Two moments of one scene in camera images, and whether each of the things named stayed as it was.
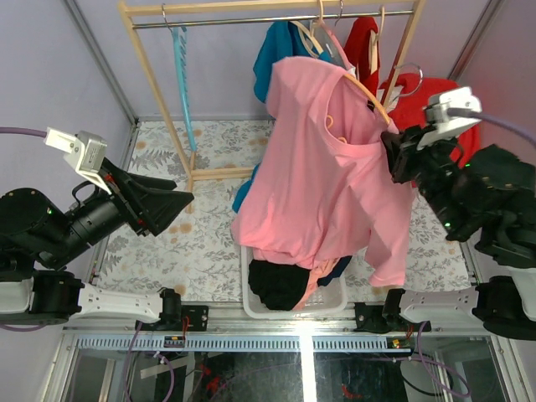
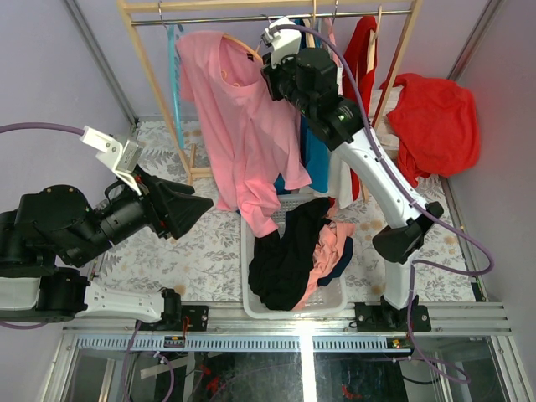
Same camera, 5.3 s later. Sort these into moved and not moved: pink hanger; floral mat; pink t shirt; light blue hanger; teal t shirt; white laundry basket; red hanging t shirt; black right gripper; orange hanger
Moved: teal t shirt; black right gripper; pink t shirt; pink hanger; orange hanger; light blue hanger
Not moved: white laundry basket; floral mat; red hanging t shirt
